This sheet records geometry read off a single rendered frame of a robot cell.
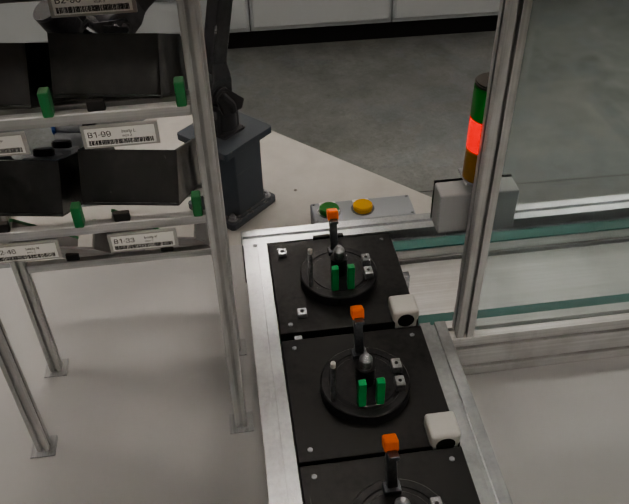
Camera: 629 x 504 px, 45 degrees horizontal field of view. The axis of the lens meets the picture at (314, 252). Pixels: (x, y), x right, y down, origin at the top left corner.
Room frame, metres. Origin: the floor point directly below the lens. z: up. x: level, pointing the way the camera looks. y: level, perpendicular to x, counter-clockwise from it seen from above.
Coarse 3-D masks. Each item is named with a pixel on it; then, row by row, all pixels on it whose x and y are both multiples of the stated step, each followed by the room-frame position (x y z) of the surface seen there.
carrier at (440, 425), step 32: (288, 352) 0.83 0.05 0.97; (320, 352) 0.83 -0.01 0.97; (352, 352) 0.80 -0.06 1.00; (384, 352) 0.81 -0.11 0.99; (416, 352) 0.83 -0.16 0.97; (288, 384) 0.77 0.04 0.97; (320, 384) 0.75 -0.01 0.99; (352, 384) 0.75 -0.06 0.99; (384, 384) 0.71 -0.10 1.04; (416, 384) 0.76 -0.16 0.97; (320, 416) 0.70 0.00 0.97; (352, 416) 0.69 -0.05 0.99; (384, 416) 0.69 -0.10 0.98; (416, 416) 0.70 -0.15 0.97; (448, 416) 0.68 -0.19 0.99; (320, 448) 0.65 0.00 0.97; (352, 448) 0.64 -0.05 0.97; (416, 448) 0.64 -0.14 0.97
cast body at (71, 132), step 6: (60, 126) 1.06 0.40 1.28; (66, 126) 1.06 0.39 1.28; (72, 126) 1.06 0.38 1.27; (78, 126) 1.05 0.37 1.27; (60, 132) 1.05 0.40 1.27; (66, 132) 1.05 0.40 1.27; (72, 132) 1.05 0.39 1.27; (78, 132) 1.05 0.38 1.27; (60, 138) 1.04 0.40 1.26; (66, 138) 1.04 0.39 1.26; (72, 138) 1.04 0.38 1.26; (78, 138) 1.04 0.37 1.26; (72, 144) 1.04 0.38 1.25; (78, 144) 1.04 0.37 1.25
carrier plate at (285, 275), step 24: (312, 240) 1.12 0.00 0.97; (360, 240) 1.12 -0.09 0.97; (384, 240) 1.12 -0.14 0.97; (288, 264) 1.05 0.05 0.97; (384, 264) 1.05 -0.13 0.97; (288, 288) 0.99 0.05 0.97; (384, 288) 0.98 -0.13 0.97; (288, 312) 0.93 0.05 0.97; (312, 312) 0.92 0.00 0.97; (336, 312) 0.92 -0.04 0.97; (384, 312) 0.92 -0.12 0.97; (288, 336) 0.88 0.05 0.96; (312, 336) 0.88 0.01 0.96
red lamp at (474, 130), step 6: (474, 126) 0.90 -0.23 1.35; (480, 126) 0.89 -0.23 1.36; (468, 132) 0.91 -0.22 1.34; (474, 132) 0.90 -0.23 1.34; (480, 132) 0.89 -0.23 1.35; (468, 138) 0.91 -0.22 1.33; (474, 138) 0.90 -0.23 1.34; (468, 144) 0.91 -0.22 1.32; (474, 144) 0.90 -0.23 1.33; (474, 150) 0.90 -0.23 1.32
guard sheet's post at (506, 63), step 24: (504, 0) 0.88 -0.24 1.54; (528, 0) 0.87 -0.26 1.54; (504, 24) 0.87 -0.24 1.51; (528, 24) 0.87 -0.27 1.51; (504, 48) 0.87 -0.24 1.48; (504, 72) 0.87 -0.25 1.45; (504, 96) 0.88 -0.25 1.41; (504, 120) 0.87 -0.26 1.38; (480, 144) 0.89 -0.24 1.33; (504, 144) 0.87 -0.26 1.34; (480, 168) 0.88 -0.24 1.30; (480, 192) 0.87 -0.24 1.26; (480, 216) 0.87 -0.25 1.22; (480, 240) 0.88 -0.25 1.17; (480, 264) 0.87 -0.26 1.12; (480, 288) 0.87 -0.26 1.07; (456, 312) 0.88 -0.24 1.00; (456, 336) 0.87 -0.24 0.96
